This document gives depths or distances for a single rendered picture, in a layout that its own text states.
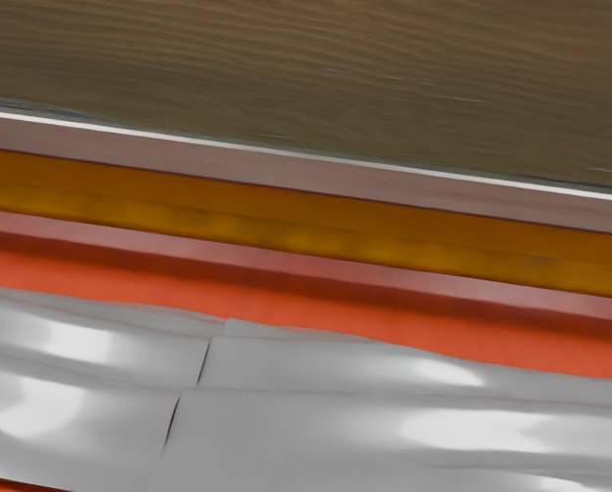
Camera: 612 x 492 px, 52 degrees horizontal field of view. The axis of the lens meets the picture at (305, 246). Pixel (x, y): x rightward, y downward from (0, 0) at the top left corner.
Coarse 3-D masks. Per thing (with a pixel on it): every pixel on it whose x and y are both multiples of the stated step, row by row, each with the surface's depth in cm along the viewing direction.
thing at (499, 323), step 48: (288, 288) 18; (336, 288) 19; (384, 288) 19; (432, 288) 20; (480, 288) 20; (528, 288) 21; (384, 336) 16; (432, 336) 16; (480, 336) 16; (528, 336) 17; (576, 336) 17
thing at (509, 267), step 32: (0, 192) 20; (32, 192) 20; (64, 192) 19; (96, 224) 20; (128, 224) 20; (160, 224) 19; (192, 224) 19; (224, 224) 19; (256, 224) 19; (288, 224) 19; (320, 256) 20; (352, 256) 19; (384, 256) 19; (416, 256) 19; (448, 256) 19; (480, 256) 19; (512, 256) 19; (544, 288) 19; (576, 288) 19; (608, 288) 19
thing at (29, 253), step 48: (0, 240) 19; (48, 240) 20; (96, 240) 20; (144, 240) 21; (192, 240) 21; (48, 288) 16; (96, 288) 16; (144, 288) 17; (192, 288) 17; (240, 288) 18
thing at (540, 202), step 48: (0, 144) 17; (48, 144) 17; (96, 144) 17; (144, 144) 16; (192, 144) 16; (240, 144) 16; (336, 192) 16; (384, 192) 16; (432, 192) 16; (480, 192) 16; (528, 192) 16; (576, 192) 16
